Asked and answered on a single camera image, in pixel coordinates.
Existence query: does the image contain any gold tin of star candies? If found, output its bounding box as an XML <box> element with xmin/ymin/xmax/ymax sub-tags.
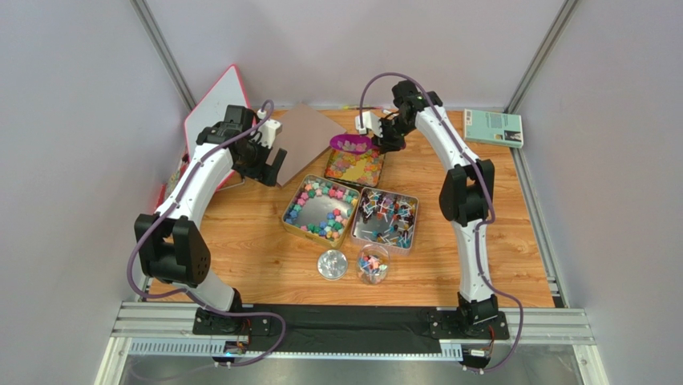
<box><xmin>281</xmin><ymin>174</ymin><xmax>361</xmax><ymax>249</ymax></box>

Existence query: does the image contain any stack of books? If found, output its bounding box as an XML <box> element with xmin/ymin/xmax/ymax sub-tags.
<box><xmin>154</xmin><ymin>152</ymin><xmax>189</xmax><ymax>209</ymax></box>

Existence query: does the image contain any white board with red rim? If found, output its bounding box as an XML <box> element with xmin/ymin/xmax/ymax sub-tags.
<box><xmin>184</xmin><ymin>64</ymin><xmax>251</xmax><ymax>159</ymax></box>

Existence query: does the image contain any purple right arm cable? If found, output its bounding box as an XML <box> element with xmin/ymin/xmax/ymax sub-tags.
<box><xmin>358</xmin><ymin>71</ymin><xmax>525</xmax><ymax>373</ymax></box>

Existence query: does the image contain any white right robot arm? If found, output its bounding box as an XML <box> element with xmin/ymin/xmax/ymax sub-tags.
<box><xmin>372</xmin><ymin>77</ymin><xmax>499</xmax><ymax>329</ymax></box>

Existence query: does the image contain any clear plastic jar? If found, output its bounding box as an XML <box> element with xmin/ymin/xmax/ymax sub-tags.
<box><xmin>356</xmin><ymin>244</ymin><xmax>390</xmax><ymax>285</ymax></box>

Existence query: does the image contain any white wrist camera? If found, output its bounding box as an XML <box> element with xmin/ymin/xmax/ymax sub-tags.
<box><xmin>354</xmin><ymin>111</ymin><xmax>382</xmax><ymax>137</ymax></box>
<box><xmin>253</xmin><ymin>109</ymin><xmax>282</xmax><ymax>149</ymax></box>

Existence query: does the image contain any brown cardboard sheet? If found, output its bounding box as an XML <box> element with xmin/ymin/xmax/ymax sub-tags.
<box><xmin>273</xmin><ymin>103</ymin><xmax>346</xmax><ymax>187</ymax></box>

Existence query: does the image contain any pink tin of lollipops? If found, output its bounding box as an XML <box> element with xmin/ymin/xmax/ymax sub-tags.
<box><xmin>350</xmin><ymin>188</ymin><xmax>419</xmax><ymax>256</ymax></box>

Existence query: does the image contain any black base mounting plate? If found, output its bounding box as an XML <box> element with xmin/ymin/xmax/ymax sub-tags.
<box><xmin>192</xmin><ymin>304</ymin><xmax>510</xmax><ymax>354</ymax></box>

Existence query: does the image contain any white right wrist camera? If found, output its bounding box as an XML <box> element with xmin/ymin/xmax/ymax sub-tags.
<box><xmin>354</xmin><ymin>111</ymin><xmax>382</xmax><ymax>137</ymax></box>

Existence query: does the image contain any purple plastic scoop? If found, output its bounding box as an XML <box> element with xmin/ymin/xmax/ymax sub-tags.
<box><xmin>329</xmin><ymin>134</ymin><xmax>376</xmax><ymax>155</ymax></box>

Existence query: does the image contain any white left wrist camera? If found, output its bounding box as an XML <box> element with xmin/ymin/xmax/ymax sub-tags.
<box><xmin>253</xmin><ymin>109</ymin><xmax>282</xmax><ymax>149</ymax></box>

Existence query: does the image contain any yellow pink pen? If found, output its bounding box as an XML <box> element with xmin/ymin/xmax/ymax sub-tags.
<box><xmin>341</xmin><ymin>104</ymin><xmax>392</xmax><ymax>111</ymax></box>

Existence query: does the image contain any teal book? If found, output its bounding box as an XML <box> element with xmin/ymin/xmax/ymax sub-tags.
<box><xmin>463</xmin><ymin>109</ymin><xmax>524</xmax><ymax>148</ymax></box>

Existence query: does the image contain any silver jar lid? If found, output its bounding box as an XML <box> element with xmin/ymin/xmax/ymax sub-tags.
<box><xmin>317</xmin><ymin>249</ymin><xmax>349</xmax><ymax>281</ymax></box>

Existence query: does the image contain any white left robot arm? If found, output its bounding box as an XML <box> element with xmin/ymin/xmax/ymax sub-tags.
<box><xmin>127</xmin><ymin>100</ymin><xmax>287</xmax><ymax>318</ymax></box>

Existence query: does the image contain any gold tin of gummy candies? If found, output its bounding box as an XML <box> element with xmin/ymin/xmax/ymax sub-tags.
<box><xmin>324</xmin><ymin>149</ymin><xmax>385</xmax><ymax>188</ymax></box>

